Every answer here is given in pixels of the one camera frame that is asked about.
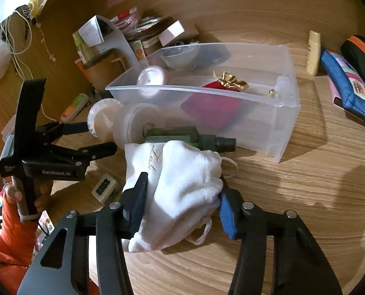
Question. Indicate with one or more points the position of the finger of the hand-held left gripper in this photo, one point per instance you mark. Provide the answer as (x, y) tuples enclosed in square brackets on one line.
[(87, 152), (68, 128)]

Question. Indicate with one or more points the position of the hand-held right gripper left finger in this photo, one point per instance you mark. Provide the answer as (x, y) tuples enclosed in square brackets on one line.
[(137, 204)]

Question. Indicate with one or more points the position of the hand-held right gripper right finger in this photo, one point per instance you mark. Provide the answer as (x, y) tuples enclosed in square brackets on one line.
[(228, 218)]

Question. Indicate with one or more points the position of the white round jar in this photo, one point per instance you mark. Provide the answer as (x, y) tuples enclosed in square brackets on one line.
[(133, 123)]

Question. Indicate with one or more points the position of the dark green spray bottle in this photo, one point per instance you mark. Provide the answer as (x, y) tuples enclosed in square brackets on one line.
[(182, 135)]

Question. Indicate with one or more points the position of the clear plastic storage box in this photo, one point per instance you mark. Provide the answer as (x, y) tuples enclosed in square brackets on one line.
[(262, 129)]

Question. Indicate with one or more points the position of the person's left forearm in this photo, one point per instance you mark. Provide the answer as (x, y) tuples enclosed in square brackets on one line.
[(7, 245)]

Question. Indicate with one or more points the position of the person's left hand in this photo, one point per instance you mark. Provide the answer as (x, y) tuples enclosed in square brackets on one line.
[(43, 199)]

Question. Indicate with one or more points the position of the white power strip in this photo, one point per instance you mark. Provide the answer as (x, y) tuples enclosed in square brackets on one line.
[(75, 107)]

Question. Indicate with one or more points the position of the white mahjong tile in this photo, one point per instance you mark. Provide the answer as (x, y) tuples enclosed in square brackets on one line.
[(104, 187)]

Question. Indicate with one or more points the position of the brown bin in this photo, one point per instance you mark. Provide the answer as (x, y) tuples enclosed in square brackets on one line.
[(99, 70)]

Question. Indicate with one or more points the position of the green carton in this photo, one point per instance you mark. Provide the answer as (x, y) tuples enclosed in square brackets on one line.
[(81, 46)]

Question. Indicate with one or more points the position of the white paper note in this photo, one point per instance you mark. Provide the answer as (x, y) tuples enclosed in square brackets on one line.
[(90, 33)]

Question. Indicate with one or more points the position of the pink lidded jar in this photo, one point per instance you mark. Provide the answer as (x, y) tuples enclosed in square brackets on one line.
[(151, 76)]

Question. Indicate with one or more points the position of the white desk organiser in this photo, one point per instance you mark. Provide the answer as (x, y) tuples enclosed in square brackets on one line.
[(119, 40)]

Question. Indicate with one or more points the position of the fruit print carton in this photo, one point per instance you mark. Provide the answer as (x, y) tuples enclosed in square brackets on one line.
[(138, 50)]

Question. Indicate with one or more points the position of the red velvet pouch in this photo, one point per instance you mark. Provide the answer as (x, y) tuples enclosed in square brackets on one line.
[(213, 107)]

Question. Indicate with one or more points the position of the stack of booklets and packets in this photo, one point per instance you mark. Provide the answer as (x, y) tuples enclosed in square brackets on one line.
[(142, 24)]

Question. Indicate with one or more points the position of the pink and white box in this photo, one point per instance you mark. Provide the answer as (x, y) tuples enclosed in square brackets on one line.
[(176, 32)]

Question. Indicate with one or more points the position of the blue patterned pencil case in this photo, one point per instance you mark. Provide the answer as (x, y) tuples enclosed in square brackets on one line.
[(351, 86)]

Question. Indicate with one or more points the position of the pale yellow tube bottle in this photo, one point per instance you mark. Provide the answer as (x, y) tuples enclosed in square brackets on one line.
[(313, 52)]

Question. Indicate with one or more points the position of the black and orange pouch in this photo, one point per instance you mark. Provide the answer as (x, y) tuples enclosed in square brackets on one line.
[(362, 55)]

